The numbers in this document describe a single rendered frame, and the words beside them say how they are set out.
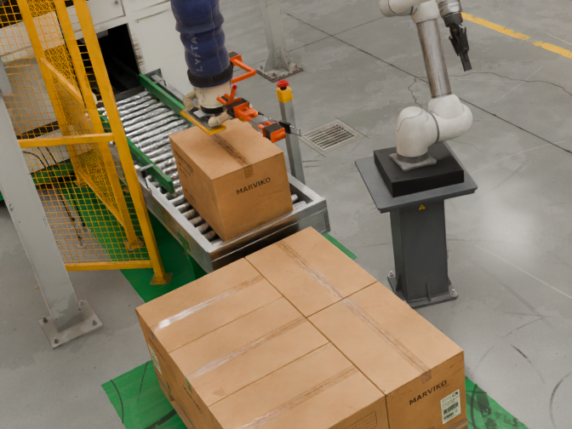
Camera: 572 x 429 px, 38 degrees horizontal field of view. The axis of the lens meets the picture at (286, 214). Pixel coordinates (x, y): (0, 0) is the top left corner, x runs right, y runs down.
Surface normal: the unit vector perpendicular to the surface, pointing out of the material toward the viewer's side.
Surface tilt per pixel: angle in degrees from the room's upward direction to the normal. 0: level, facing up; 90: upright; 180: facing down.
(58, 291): 90
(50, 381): 0
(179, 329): 0
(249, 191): 90
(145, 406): 0
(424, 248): 90
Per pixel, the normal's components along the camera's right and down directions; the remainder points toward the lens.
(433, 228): 0.16, 0.53
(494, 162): -0.15, -0.82
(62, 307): 0.51, 0.41
